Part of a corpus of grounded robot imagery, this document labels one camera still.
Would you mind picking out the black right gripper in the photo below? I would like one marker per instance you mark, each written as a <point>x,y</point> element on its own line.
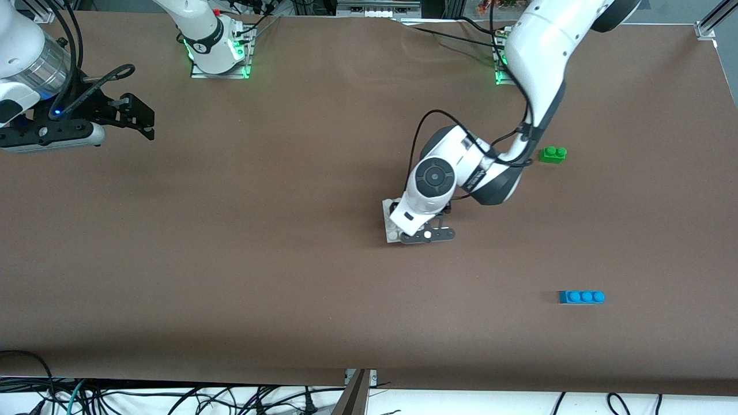
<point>99,106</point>

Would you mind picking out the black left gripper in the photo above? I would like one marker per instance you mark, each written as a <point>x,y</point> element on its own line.
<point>447,208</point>

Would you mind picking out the white studded base plate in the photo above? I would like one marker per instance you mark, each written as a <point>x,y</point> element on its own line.
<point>391,235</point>

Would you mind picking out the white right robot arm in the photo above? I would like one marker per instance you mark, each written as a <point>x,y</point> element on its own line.
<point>23,40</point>

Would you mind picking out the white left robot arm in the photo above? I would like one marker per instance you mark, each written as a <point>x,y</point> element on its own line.
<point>542,46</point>

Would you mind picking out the green two-stud toy block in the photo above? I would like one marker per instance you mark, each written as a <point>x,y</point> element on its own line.
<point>553,155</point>

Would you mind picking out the blue three-stud toy block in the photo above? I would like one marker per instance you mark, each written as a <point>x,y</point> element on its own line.
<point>581,297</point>

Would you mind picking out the brown table cover sheet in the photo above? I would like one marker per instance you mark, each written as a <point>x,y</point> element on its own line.
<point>346,323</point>

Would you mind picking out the aluminium profile beam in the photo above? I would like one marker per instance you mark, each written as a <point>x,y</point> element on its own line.
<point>354,397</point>

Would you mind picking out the white power strip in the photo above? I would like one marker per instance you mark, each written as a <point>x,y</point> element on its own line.
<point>377,8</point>

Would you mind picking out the aluminium frame post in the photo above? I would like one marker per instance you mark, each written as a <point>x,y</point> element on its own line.
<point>40,7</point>

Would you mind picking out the aluminium corner post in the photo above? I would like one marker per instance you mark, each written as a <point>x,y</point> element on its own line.
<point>712,20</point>

